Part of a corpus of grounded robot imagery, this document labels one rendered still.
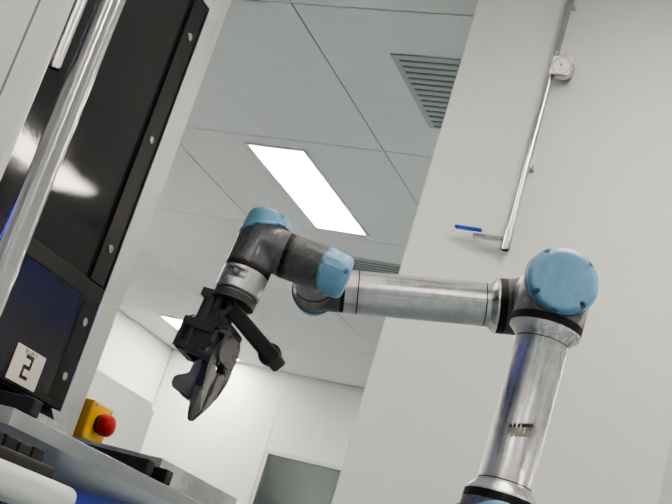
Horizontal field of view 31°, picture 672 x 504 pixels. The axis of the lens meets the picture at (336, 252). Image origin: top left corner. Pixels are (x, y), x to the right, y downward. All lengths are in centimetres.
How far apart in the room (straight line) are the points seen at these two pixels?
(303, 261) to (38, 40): 94
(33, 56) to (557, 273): 108
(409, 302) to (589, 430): 129
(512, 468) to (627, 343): 149
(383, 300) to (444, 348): 137
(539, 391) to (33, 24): 110
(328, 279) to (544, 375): 37
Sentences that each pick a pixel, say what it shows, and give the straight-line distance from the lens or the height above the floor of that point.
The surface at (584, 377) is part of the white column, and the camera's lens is 333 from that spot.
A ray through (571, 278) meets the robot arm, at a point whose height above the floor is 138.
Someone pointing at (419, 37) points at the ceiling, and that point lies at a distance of 467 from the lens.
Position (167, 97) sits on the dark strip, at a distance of 231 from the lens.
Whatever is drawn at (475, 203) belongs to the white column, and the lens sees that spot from 358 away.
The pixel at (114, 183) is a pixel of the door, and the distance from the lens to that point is 221.
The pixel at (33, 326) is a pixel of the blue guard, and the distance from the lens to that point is 207.
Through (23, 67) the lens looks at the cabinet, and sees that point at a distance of 109.
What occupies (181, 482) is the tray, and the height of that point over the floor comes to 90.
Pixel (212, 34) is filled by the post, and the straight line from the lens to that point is 243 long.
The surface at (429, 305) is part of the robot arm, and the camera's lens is 208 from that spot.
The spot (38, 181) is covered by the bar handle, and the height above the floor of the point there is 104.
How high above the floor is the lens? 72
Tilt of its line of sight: 18 degrees up
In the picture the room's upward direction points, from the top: 17 degrees clockwise
